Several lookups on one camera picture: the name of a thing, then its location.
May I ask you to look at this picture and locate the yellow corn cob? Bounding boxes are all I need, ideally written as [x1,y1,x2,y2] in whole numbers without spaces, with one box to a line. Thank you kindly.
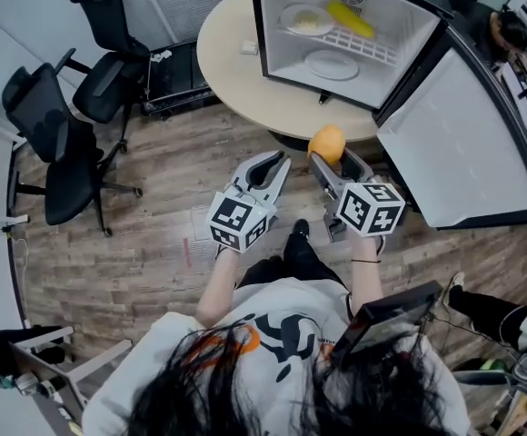
[325,0,376,40]

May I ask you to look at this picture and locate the black tablet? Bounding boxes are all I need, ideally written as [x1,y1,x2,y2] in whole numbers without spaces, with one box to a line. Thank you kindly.
[329,280,443,372]

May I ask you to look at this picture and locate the small white fridge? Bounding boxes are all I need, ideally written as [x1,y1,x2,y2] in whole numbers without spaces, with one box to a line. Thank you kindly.
[248,0,527,232]

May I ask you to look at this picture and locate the person's black trousers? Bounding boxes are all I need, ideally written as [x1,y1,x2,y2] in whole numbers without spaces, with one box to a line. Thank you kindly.
[238,218,349,290]

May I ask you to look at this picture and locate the white plate with food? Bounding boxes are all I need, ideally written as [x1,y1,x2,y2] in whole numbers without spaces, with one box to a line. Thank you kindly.
[280,3,336,36]

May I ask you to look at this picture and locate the empty white plate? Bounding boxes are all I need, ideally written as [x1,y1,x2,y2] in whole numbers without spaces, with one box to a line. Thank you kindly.
[303,49,361,82]

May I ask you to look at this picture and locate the orange fruit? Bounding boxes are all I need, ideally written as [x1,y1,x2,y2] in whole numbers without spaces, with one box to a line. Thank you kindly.
[307,124,347,166]

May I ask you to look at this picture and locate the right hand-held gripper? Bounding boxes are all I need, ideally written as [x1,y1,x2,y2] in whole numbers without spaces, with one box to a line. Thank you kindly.
[308,146,406,244]

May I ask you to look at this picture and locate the dark desk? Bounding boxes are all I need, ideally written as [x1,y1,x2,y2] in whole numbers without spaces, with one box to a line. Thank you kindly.
[8,325,133,436]

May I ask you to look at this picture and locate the white window blind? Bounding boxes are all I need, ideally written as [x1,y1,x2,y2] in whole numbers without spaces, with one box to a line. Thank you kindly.
[135,0,251,47]

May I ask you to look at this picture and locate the person's left forearm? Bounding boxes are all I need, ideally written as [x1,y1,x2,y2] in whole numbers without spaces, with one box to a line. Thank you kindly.
[194,245,242,329]

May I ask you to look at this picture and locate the white printed shirt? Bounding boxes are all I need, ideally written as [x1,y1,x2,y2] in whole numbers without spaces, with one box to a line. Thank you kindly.
[81,277,472,436]

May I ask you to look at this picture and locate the person's right forearm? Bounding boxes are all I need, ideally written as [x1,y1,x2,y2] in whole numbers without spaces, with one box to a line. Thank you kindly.
[349,236,385,312]

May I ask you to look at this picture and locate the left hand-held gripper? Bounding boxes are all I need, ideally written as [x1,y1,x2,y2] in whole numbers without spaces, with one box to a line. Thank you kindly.
[205,150,293,254]

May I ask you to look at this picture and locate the white fridge shelf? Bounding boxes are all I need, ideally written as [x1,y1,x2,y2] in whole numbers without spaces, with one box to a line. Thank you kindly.
[274,20,403,67]

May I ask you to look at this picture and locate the round beige table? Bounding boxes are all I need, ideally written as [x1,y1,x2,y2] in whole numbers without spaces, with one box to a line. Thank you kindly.
[196,0,383,152]

